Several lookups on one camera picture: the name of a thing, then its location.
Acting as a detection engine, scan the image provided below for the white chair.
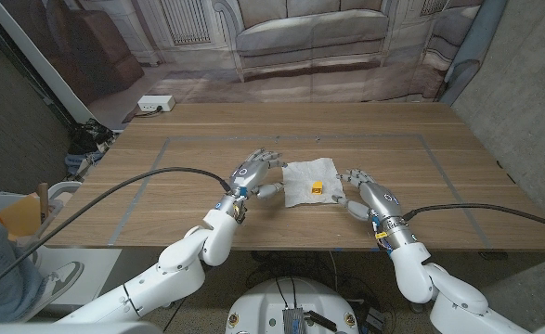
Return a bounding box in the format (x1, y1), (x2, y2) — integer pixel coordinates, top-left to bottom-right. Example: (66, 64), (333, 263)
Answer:
(25, 180), (83, 247)

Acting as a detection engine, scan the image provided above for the dark pile of cables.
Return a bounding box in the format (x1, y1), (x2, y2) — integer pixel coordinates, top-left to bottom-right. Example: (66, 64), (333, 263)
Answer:
(65, 118), (115, 177)

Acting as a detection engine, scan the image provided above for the white power strip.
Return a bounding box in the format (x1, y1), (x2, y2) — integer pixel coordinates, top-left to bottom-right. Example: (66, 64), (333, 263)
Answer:
(136, 95), (176, 113)

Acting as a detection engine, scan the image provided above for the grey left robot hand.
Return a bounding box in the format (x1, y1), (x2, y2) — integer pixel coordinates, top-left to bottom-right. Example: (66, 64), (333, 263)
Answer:
(214, 148), (288, 219)

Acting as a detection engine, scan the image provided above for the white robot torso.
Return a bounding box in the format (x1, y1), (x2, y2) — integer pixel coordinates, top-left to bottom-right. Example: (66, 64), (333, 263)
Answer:
(225, 276), (360, 334)

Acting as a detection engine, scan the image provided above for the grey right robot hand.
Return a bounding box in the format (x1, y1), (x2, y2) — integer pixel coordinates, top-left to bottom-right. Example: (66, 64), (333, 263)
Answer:
(331, 167), (417, 251)

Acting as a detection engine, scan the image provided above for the grey finned electronics box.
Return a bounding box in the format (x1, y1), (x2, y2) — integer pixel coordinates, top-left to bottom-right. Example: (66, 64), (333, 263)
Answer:
(281, 306), (306, 334)

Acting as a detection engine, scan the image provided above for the white tissue paper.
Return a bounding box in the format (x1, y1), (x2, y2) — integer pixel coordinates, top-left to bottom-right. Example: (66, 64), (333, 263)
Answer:
(280, 157), (347, 209)

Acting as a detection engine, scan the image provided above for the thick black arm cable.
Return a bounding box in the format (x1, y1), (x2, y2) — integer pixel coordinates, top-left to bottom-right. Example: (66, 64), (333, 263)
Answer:
(0, 166), (233, 302)
(401, 202), (545, 234)

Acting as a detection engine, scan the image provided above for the white floor panel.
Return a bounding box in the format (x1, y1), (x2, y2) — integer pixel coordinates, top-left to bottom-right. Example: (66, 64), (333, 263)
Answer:
(30, 245), (124, 307)

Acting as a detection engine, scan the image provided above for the wooden handle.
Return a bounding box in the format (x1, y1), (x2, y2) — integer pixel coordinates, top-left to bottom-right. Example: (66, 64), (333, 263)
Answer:
(37, 182), (50, 224)

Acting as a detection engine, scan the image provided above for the orange cardboard box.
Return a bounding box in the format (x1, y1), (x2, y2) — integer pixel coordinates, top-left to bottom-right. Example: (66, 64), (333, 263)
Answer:
(0, 194), (44, 240)

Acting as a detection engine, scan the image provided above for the white grey sneaker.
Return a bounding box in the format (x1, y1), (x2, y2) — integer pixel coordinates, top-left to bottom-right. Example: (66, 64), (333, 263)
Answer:
(30, 261), (85, 310)

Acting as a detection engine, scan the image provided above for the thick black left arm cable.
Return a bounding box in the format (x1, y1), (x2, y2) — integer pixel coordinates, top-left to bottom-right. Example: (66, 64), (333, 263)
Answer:
(0, 166), (233, 302)

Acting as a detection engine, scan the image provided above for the printed sofa room backdrop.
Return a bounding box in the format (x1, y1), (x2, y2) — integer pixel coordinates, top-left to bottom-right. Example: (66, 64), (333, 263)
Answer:
(0, 0), (487, 126)

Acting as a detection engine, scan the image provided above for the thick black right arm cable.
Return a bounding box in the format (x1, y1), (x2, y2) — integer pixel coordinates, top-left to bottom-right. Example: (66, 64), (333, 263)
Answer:
(401, 202), (545, 234)

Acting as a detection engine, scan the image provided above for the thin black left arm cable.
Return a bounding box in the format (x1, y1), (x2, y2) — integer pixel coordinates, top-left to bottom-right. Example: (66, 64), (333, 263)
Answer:
(162, 299), (188, 333)

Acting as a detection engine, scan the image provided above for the grey blue rolled sheet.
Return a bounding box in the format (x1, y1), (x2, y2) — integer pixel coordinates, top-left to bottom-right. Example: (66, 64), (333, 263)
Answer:
(438, 0), (509, 106)

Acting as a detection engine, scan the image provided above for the white backdrop frame pole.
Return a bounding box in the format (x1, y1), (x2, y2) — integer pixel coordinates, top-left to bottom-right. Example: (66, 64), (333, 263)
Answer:
(0, 0), (97, 124)

